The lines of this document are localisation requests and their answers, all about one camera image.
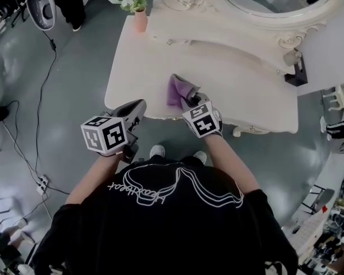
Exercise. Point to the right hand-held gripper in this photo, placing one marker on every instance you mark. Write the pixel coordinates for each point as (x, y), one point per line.
(202, 122)

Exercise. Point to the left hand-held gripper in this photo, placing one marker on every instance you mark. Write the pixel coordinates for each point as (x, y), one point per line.
(103, 136)

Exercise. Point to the purple cloth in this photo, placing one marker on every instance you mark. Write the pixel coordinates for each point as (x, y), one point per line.
(175, 93)

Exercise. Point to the person's right forearm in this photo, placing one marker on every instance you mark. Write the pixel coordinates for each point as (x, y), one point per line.
(229, 165)

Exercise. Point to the person's left forearm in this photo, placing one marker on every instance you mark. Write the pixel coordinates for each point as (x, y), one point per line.
(94, 176)

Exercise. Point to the white dressing table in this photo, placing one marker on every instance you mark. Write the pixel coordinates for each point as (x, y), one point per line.
(232, 90)

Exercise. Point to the person's left shoe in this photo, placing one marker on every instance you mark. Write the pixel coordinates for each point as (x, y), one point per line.
(157, 150)

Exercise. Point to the person's shoe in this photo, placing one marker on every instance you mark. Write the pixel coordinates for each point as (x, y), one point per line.
(200, 156)
(157, 150)

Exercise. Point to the person's right shoe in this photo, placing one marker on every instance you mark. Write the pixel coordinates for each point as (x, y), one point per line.
(200, 156)

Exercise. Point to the white ornate oval mirror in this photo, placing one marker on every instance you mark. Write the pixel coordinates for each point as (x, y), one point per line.
(218, 30)

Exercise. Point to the pink vase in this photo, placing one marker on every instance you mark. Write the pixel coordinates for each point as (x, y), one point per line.
(140, 21)

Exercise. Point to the glass candle jar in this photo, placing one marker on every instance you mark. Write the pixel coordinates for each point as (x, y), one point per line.
(291, 57)

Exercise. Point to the black tissue box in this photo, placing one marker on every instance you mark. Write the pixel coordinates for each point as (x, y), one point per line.
(299, 76)

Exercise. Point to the white power strip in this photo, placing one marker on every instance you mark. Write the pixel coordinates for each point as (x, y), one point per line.
(42, 185)

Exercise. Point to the person's black t-shirt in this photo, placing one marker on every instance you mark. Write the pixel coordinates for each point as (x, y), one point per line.
(166, 228)

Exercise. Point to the white stool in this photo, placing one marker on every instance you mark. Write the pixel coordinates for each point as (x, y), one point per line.
(336, 97)

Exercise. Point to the grey chair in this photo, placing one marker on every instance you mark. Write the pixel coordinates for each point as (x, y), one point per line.
(324, 199)

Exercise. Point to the white quilted panel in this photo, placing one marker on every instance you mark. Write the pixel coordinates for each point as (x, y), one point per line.
(309, 231)

